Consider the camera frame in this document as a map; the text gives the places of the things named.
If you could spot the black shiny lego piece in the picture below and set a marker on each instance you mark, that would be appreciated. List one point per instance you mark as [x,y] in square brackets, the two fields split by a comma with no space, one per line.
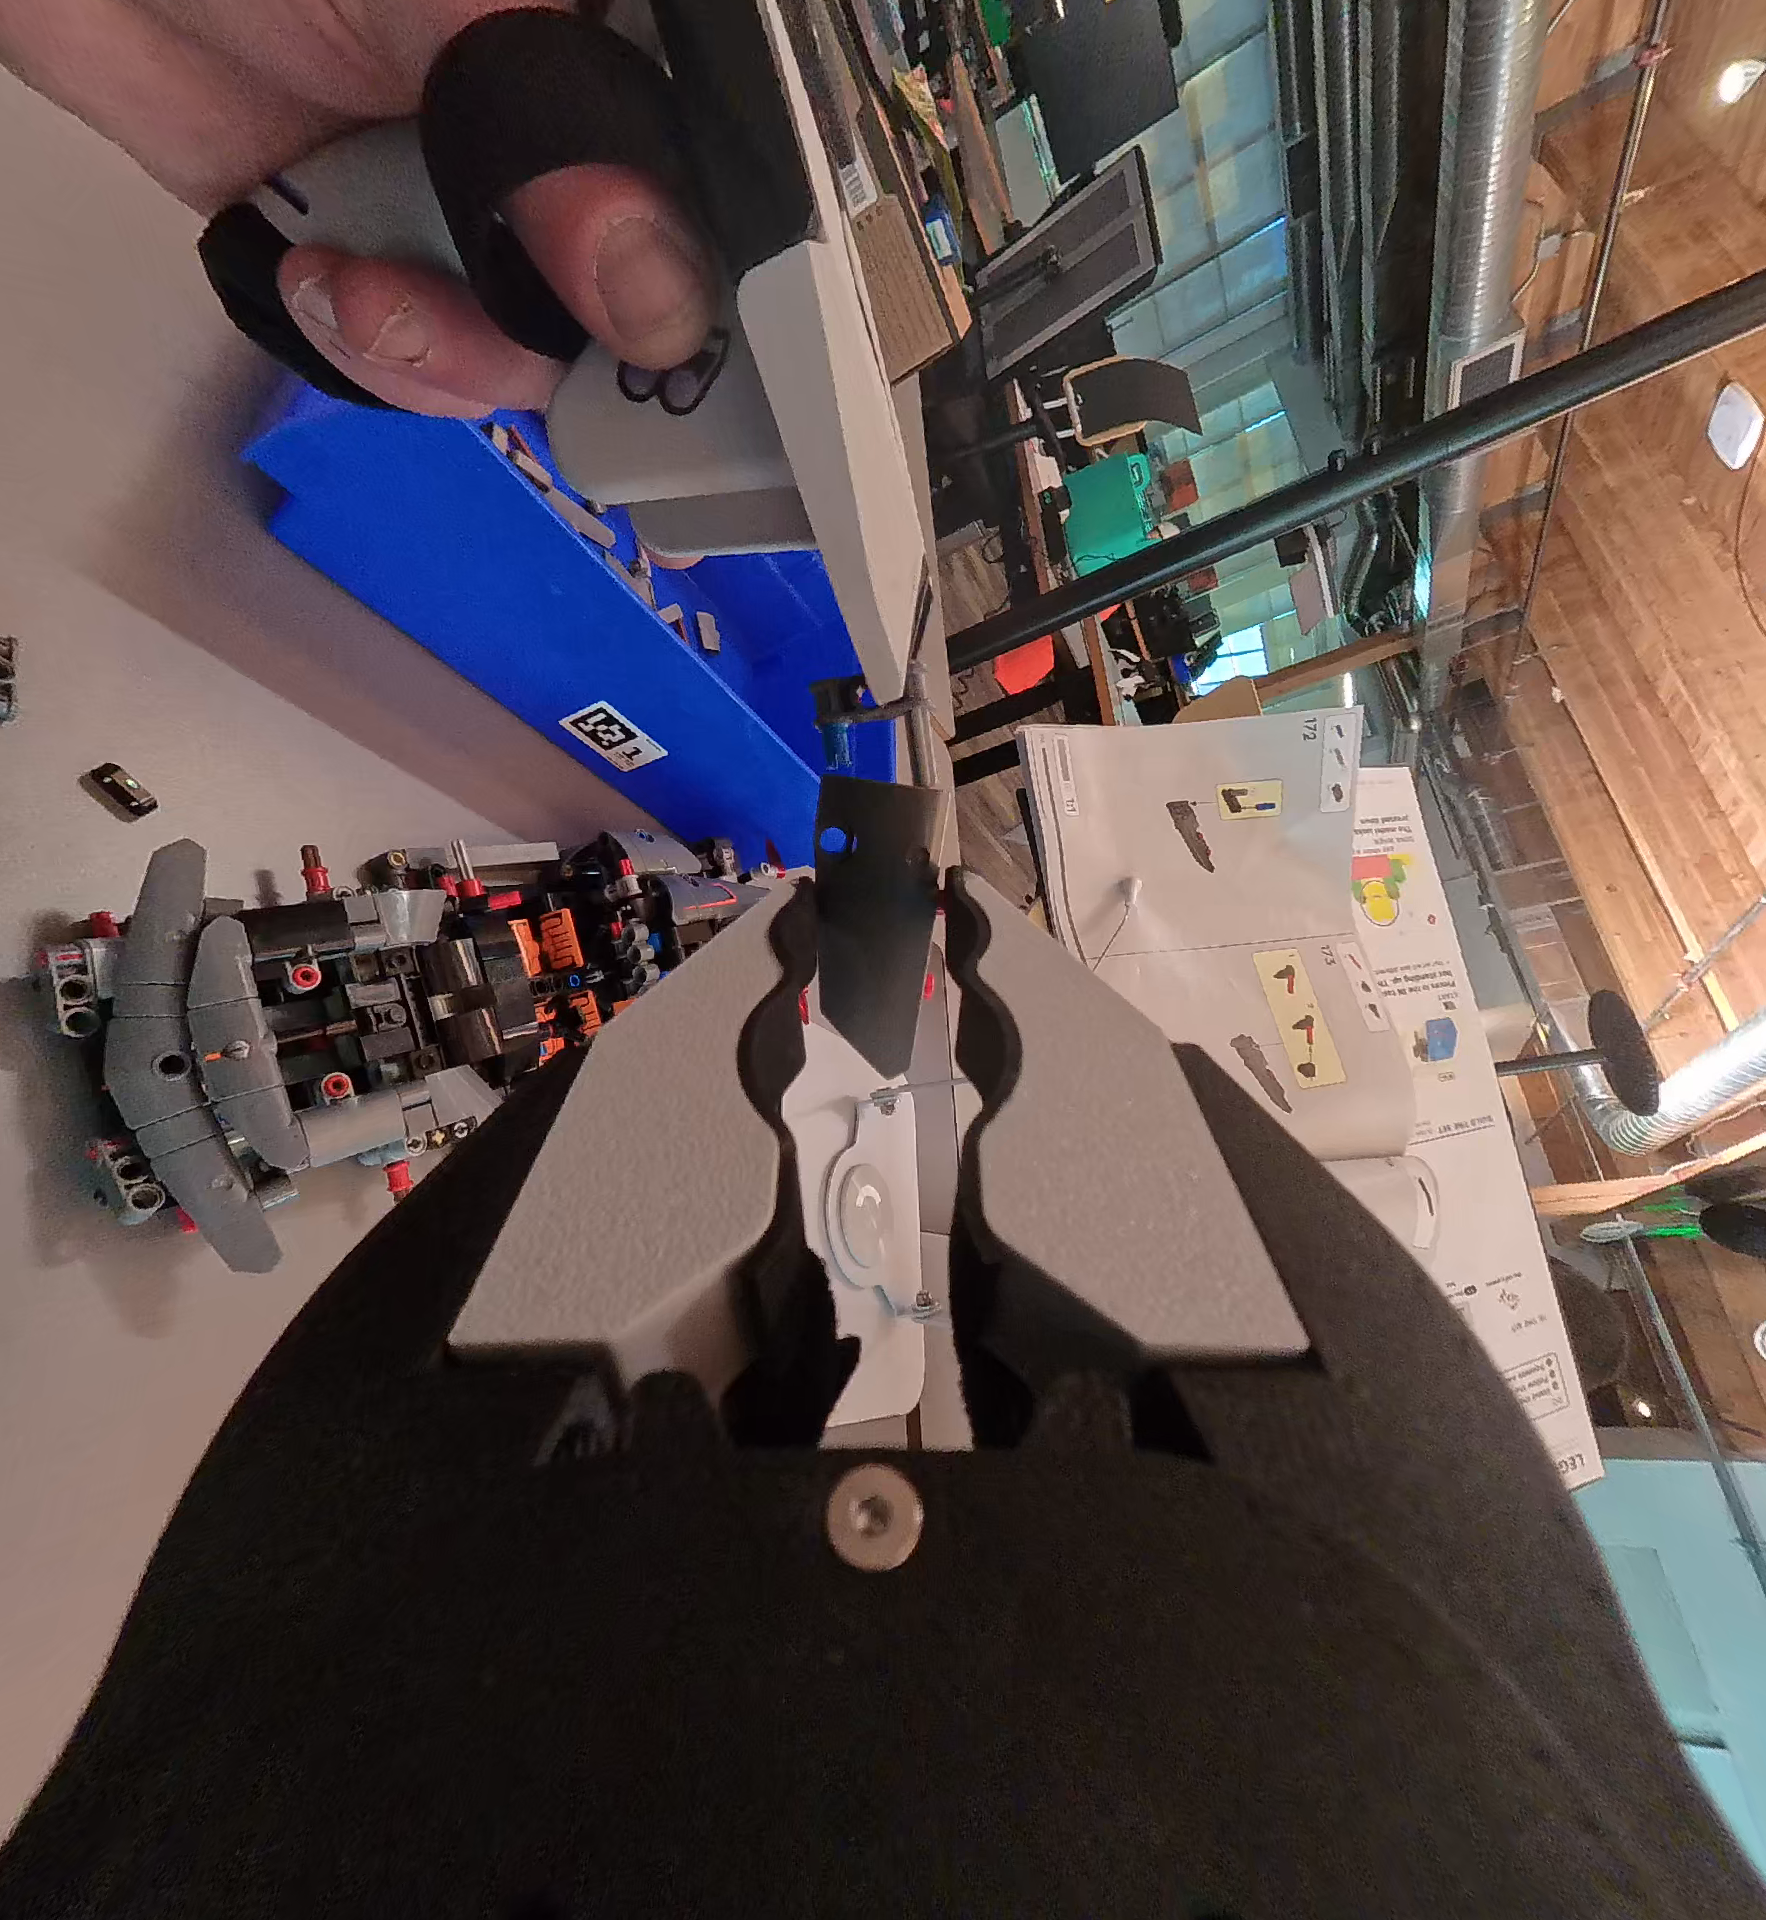
[120,792]

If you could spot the silver ventilation duct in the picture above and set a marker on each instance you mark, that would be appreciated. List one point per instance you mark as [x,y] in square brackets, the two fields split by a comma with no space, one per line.
[1484,224]

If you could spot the partly built lego car model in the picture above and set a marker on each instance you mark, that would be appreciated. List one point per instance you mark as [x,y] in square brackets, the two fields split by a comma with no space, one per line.
[372,990]

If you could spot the grey-backed computer monitor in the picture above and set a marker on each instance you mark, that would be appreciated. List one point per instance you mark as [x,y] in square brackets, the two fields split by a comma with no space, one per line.
[1071,263]

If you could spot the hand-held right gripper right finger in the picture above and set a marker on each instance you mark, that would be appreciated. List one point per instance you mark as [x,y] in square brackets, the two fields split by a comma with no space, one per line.
[1123,1201]

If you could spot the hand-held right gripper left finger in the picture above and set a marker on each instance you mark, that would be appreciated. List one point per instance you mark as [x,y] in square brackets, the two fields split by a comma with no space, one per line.
[630,1201]

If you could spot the black computer monitor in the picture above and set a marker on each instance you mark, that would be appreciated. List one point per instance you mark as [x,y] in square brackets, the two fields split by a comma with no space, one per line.
[1094,59]

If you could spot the blue plastic bin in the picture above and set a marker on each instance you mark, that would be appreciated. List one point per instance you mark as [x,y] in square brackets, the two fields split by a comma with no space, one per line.
[492,583]

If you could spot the pile of lego pieces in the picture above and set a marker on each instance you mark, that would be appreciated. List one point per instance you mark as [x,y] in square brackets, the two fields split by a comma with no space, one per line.
[591,520]

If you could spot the dark grey lego wedge panel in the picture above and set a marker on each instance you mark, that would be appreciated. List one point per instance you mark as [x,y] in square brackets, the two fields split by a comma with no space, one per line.
[868,930]

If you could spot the person's left hand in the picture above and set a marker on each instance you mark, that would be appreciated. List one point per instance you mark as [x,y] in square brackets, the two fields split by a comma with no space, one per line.
[297,76]

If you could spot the lego instruction booklet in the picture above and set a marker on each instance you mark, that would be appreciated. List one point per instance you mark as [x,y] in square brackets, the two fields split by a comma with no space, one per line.
[1198,899]

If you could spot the black lego pin connector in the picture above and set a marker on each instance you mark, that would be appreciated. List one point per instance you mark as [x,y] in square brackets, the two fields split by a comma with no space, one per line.
[841,702]

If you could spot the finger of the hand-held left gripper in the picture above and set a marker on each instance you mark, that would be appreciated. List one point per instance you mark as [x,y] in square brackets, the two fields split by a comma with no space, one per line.
[839,450]
[930,570]

